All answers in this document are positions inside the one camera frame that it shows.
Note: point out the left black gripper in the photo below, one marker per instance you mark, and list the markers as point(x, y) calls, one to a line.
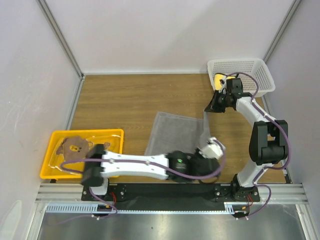
point(196, 154)

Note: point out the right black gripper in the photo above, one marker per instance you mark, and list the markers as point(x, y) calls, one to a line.
point(217, 101)

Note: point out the yellow towel black trim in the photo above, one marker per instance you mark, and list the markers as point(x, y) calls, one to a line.
point(219, 81)

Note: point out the grey towel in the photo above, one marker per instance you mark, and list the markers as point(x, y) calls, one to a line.
point(171, 132)

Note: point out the white perforated basket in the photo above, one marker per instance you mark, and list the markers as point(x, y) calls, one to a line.
point(254, 67)

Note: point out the brown towel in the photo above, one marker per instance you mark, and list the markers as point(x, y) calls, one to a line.
point(76, 147)

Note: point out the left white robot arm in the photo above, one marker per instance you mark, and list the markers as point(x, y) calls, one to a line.
point(176, 166)

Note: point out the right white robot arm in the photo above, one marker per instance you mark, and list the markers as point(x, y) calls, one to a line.
point(269, 146)

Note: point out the yellow plastic bin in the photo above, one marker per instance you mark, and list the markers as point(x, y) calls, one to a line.
point(50, 170)

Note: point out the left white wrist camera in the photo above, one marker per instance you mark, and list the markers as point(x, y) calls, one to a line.
point(214, 149)

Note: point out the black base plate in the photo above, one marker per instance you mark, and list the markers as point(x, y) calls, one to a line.
point(177, 196)

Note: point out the aluminium frame rail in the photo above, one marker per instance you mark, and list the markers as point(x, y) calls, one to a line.
point(48, 14)

